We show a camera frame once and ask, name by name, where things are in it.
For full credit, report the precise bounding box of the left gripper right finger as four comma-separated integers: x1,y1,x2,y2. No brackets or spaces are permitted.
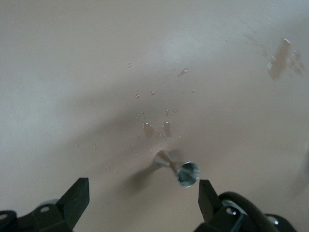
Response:
193,179,244,232

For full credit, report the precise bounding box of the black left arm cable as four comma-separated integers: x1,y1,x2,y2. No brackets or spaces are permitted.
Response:
218,192,278,232

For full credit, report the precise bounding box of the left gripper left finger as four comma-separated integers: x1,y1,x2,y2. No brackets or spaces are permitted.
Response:
16,177,90,232

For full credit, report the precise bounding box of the metal double jigger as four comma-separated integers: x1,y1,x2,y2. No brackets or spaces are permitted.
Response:
154,149,201,189

